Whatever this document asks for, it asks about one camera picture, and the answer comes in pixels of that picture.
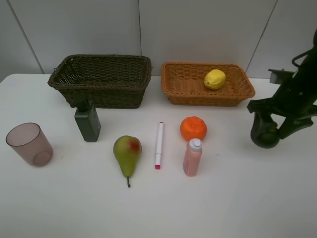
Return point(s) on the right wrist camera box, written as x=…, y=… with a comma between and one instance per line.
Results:
x=279, y=76

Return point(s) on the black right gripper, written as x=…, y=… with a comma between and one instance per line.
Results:
x=293, y=100

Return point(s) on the orange wicker basket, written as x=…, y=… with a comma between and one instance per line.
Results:
x=183, y=84

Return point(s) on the dark brown wicker basket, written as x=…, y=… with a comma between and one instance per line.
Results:
x=109, y=81

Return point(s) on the dark green pump bottle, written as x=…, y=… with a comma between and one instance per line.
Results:
x=87, y=118

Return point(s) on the orange mandarin fruit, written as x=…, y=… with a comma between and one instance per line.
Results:
x=193, y=127

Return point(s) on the white pink marker pen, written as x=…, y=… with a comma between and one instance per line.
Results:
x=158, y=154

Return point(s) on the green red pear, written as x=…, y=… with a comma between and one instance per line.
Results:
x=127, y=151

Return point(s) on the pink lotion bottle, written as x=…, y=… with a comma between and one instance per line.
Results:
x=192, y=157

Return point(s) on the translucent pink plastic cup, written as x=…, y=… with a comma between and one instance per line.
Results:
x=30, y=143

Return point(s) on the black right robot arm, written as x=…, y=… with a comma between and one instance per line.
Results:
x=306, y=61

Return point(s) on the yellow lemon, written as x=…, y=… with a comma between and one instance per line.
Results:
x=215, y=79

